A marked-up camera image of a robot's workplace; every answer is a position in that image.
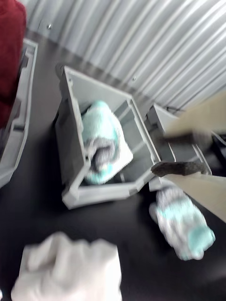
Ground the dark red sock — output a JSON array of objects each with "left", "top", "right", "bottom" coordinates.
[{"left": 0, "top": 0, "right": 27, "bottom": 129}]

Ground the teal and gray sock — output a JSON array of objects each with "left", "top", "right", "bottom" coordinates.
[
  {"left": 81, "top": 100, "right": 134, "bottom": 185},
  {"left": 148, "top": 185, "right": 216, "bottom": 261}
]

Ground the gray plastic bin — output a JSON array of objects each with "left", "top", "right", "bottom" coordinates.
[
  {"left": 145, "top": 103, "right": 226, "bottom": 191},
  {"left": 54, "top": 64, "right": 163, "bottom": 210},
  {"left": 0, "top": 38, "right": 39, "bottom": 189}
]

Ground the small white sock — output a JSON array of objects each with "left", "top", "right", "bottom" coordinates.
[{"left": 10, "top": 231, "right": 123, "bottom": 301}]

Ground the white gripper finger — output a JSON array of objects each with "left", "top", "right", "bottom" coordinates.
[
  {"left": 159, "top": 91, "right": 226, "bottom": 146},
  {"left": 150, "top": 160, "right": 226, "bottom": 223}
]

